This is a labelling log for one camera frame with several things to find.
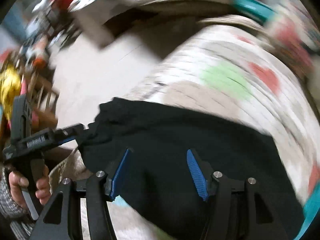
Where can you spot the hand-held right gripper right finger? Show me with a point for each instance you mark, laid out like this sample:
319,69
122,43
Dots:
196,172

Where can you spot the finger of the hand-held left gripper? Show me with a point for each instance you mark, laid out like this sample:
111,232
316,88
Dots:
70,133

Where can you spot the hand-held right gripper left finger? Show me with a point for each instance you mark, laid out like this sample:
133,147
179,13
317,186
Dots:
119,172

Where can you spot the black pants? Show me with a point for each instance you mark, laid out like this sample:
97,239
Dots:
175,152

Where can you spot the person's left forearm grey sleeve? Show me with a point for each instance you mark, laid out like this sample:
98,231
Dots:
11,205

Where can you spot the person's left hand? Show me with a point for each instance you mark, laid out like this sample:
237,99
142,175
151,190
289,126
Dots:
37,182

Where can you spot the wooden chair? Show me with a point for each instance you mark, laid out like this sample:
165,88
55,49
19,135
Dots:
41,97

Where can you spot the yellow toy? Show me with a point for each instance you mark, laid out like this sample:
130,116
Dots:
8,90

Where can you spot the printed blanket with hearts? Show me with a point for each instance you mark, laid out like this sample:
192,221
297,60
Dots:
225,80

